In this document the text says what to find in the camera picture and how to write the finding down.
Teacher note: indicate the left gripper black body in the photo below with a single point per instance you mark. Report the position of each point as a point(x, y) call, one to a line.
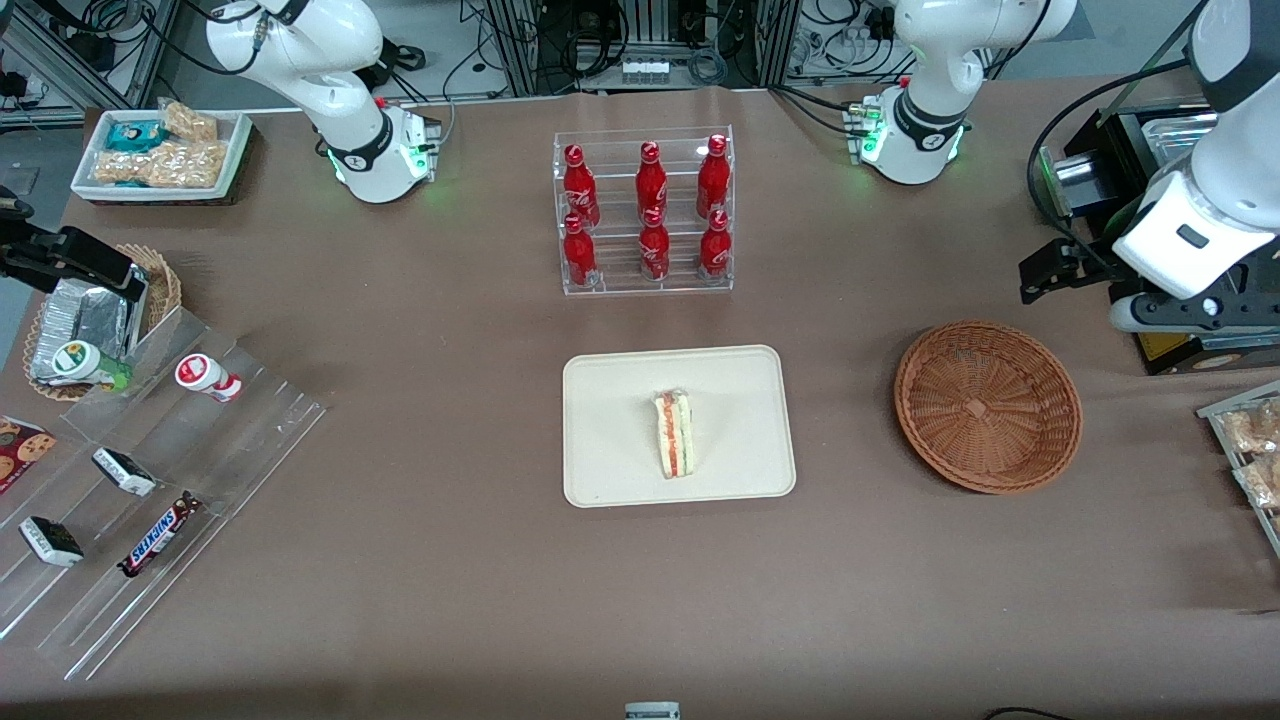
point(1098, 262)

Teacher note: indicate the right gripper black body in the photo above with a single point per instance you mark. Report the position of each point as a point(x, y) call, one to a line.
point(20, 255)

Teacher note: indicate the light tan wicker basket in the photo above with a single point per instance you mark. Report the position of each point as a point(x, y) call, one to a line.
point(165, 285)

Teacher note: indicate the clear acrylic bottle rack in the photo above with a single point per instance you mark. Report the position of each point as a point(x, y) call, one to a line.
point(618, 275)

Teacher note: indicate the black white chocolate box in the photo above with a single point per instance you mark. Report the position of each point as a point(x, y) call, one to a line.
point(50, 541)
point(124, 472)

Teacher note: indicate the small white grey device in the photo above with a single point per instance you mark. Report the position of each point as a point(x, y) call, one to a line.
point(652, 711)

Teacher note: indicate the clear acrylic stepped shelf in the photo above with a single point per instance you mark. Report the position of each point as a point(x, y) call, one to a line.
point(230, 450)

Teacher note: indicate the triangle sandwich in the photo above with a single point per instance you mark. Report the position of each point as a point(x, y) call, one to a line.
point(672, 435)

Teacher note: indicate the brown table cover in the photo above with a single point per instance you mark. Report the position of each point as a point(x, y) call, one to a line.
point(400, 320)

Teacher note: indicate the red white yogurt bottle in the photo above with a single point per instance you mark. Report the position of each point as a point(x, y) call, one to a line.
point(205, 375)

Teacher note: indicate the grey snack tray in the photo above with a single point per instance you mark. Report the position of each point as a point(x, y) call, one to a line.
point(1215, 415)

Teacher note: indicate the aluminium frame equipment rack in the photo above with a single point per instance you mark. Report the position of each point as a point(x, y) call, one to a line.
point(560, 40)

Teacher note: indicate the small rice cracker pack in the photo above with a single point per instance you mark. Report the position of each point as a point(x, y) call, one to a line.
point(190, 122)

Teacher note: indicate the cream rectangular tray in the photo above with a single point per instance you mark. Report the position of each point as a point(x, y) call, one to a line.
point(620, 420)

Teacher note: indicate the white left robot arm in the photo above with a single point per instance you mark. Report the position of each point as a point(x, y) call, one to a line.
point(930, 110)

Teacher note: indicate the brown round wicker basket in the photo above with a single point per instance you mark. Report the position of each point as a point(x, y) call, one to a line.
point(990, 405)

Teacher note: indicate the teal snack packet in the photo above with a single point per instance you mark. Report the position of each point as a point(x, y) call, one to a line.
point(135, 135)

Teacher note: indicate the red Coca-Cola bottle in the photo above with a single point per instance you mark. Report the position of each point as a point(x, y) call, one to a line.
point(654, 248)
point(651, 182)
point(715, 246)
point(578, 188)
point(713, 178)
point(578, 252)

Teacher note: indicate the Snickers chocolate bar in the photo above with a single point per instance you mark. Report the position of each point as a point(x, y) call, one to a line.
point(158, 536)

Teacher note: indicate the black appliance with yellow panel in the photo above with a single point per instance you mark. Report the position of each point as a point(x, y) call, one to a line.
point(1170, 350)

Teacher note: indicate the white power strip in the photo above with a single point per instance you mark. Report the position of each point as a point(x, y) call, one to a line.
point(645, 72)

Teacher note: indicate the green white yogurt bottle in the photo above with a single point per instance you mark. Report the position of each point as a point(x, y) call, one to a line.
point(80, 362)

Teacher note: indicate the large rice cracker pack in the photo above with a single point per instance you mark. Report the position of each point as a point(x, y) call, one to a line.
point(160, 165)

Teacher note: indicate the clear wrapped pastry pack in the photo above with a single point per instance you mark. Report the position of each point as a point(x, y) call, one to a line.
point(1255, 430)
point(1262, 482)

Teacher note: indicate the red chocolate chip cookie box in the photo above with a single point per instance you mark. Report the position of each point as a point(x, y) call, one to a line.
point(22, 450)

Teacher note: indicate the stainless steel pan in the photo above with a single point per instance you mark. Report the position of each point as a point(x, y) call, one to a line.
point(1170, 135)

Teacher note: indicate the white rectangular snack tray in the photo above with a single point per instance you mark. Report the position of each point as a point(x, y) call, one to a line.
point(235, 140)

